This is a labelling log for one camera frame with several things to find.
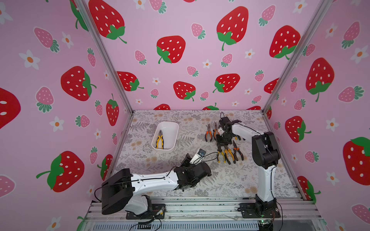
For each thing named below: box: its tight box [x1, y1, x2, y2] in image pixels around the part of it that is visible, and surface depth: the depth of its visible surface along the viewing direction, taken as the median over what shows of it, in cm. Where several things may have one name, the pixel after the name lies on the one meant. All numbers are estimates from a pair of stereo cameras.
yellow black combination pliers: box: [156, 129, 165, 150], surface depth 104 cm
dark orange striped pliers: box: [233, 140, 245, 162], surface depth 100 cm
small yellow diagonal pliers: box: [217, 150, 227, 164], surface depth 96 cm
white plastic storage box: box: [151, 121, 180, 152], surface depth 107 cm
